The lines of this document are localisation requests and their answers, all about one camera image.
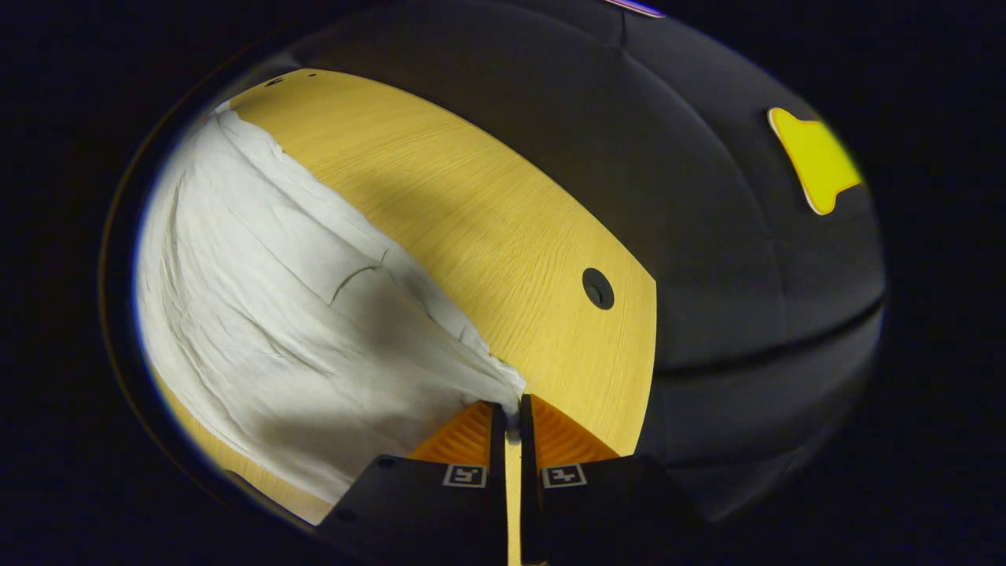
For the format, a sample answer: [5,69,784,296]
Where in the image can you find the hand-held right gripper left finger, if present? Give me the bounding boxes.
[314,401,509,566]

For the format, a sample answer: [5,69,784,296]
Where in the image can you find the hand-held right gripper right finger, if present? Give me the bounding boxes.
[519,393,710,566]

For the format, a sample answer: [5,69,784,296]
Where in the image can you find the white jeans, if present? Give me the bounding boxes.
[134,108,527,505]

